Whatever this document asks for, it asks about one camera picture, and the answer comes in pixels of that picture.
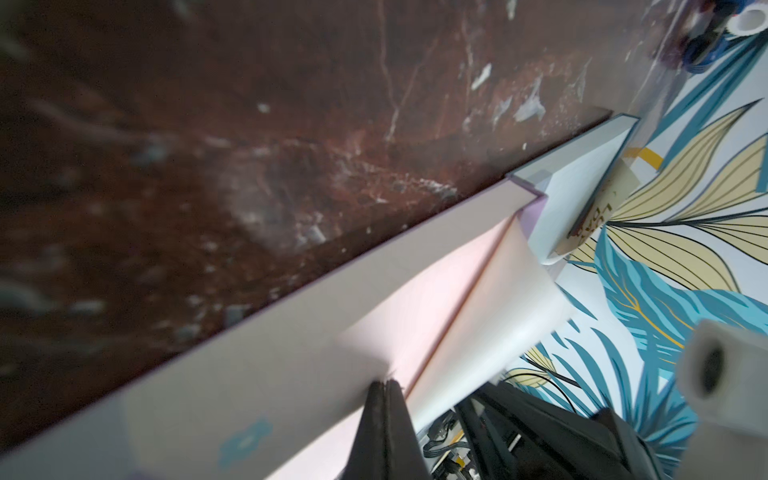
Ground blue lined memo pad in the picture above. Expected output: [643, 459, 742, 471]
[508, 115, 638, 265]

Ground purple flower lucky day pad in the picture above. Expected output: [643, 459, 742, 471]
[1, 180, 573, 479]

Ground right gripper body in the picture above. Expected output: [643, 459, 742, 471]
[423, 383, 666, 479]

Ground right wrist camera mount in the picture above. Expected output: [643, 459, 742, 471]
[674, 320, 767, 479]

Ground blue orange pliers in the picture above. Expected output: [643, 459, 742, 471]
[681, 0, 750, 75]

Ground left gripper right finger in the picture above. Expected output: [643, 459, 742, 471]
[386, 380, 431, 480]

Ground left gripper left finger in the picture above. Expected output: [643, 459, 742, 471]
[341, 381, 390, 480]

